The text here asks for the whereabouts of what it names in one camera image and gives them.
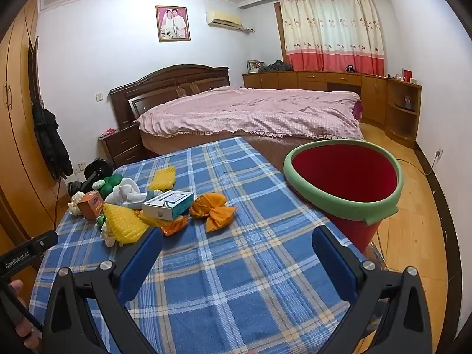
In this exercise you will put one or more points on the crumpled orange bag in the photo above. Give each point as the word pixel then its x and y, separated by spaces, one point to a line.
pixel 217 215

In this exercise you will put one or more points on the white and blue box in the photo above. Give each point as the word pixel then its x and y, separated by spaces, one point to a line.
pixel 166 204

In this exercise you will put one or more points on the dark shelf ornament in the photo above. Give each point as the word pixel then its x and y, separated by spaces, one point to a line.
pixel 408 102

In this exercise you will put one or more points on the dark wooden nightstand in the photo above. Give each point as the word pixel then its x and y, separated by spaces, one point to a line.
pixel 123 143

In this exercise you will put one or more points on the white sock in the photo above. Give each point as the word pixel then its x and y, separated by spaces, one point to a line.
pixel 123 191

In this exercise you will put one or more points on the small orange box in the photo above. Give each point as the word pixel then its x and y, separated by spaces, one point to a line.
pixel 90 206

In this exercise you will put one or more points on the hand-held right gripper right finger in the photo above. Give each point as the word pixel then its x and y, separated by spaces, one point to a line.
pixel 332 261

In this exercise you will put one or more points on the blue plaid tablecloth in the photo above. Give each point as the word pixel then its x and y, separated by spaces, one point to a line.
pixel 236 265

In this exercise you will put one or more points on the small black object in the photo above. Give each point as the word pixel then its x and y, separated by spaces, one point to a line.
pixel 350 69

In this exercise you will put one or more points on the wall air conditioner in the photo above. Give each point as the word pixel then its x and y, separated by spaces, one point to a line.
pixel 223 18

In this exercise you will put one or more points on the dark clothes pile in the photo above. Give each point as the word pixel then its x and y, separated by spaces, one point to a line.
pixel 276 66

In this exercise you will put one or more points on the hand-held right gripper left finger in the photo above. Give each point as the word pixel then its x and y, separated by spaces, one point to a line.
pixel 142 261

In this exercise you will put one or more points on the small white cauliflower toy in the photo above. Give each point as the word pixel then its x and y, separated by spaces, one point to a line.
pixel 98 184

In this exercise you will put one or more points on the white wall socket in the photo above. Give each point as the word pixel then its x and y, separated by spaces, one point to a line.
pixel 438 153

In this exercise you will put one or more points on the person's left hand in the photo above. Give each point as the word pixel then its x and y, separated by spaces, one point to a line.
pixel 16 287

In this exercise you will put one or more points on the dark wooden bed headboard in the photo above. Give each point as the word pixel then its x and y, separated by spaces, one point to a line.
pixel 166 77

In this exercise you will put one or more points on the black jacket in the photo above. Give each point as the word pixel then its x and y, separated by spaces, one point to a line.
pixel 49 140

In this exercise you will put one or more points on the cream and red curtain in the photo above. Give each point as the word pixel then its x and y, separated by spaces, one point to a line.
pixel 332 25

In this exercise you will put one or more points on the low wall sockets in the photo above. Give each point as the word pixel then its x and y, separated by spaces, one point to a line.
pixel 80 167

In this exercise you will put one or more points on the wooden cabinet row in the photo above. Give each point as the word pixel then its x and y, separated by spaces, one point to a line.
pixel 313 79

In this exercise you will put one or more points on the white foam fruit net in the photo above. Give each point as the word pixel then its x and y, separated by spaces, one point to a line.
pixel 108 238

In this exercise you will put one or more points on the wooden wardrobe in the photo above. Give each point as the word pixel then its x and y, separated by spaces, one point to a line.
pixel 18 118

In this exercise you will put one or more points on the framed wall photo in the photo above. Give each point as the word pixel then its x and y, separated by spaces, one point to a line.
pixel 172 24

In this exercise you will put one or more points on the orange snack packet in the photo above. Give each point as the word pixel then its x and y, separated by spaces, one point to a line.
pixel 173 226

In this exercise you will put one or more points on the large yellow foam net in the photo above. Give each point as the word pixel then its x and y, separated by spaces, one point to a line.
pixel 123 225

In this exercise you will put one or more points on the bed with pink cover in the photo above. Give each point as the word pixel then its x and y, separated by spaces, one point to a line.
pixel 258 110

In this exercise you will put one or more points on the green pumpkin toy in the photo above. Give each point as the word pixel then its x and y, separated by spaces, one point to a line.
pixel 110 184

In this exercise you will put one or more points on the green and grey striped toy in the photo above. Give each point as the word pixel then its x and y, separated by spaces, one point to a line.
pixel 100 220

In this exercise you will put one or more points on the small yellow foam net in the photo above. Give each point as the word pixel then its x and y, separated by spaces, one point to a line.
pixel 162 179

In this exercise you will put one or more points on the red bucket with green rim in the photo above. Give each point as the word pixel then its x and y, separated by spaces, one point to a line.
pixel 343 169

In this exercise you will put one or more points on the red cup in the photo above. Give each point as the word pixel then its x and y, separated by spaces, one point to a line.
pixel 406 75

